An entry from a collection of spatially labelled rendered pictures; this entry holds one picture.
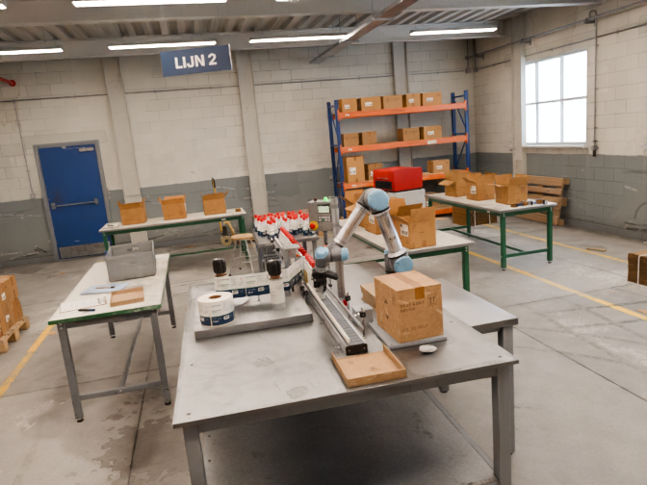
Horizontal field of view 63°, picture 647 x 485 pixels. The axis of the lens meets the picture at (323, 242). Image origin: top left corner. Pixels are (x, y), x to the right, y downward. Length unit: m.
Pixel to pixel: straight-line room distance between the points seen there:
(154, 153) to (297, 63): 3.29
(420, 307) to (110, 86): 8.91
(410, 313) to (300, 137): 8.57
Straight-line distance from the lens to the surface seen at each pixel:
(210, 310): 3.04
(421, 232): 4.95
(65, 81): 10.98
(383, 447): 3.05
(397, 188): 8.71
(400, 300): 2.59
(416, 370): 2.43
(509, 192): 7.25
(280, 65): 10.98
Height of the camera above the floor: 1.88
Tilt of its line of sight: 12 degrees down
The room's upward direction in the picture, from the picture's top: 5 degrees counter-clockwise
